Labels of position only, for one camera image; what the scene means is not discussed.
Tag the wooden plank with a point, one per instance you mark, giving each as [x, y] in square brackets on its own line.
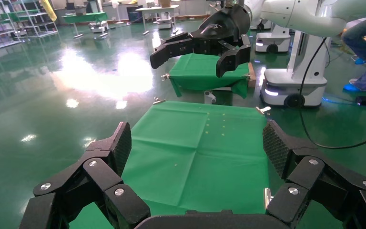
[252, 77]

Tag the white table bracket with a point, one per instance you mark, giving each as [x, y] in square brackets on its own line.
[209, 96]

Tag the small white robot base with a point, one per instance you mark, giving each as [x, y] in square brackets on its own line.
[98, 27]
[164, 23]

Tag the small background cardboard box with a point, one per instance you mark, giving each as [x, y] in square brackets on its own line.
[164, 3]

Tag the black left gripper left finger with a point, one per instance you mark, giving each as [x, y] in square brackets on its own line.
[107, 189]

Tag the green covered background table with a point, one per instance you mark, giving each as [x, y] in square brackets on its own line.
[85, 17]

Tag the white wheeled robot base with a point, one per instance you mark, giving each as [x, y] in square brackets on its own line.
[273, 39]

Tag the yellow hanging sheet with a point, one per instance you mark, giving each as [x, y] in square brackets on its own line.
[48, 9]

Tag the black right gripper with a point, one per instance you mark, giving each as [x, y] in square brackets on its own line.
[224, 28]

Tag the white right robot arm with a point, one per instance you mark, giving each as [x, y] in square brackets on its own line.
[296, 15]

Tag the large green table cloth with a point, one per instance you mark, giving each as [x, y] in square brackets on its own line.
[195, 164]

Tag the white background table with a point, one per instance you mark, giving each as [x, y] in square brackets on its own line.
[156, 8]

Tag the silver metal bulldog clip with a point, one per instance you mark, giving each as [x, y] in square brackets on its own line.
[165, 76]
[158, 101]
[263, 110]
[267, 197]

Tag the white wheeled robot with column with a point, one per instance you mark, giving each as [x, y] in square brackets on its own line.
[296, 82]

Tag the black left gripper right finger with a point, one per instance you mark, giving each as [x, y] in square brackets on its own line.
[306, 177]

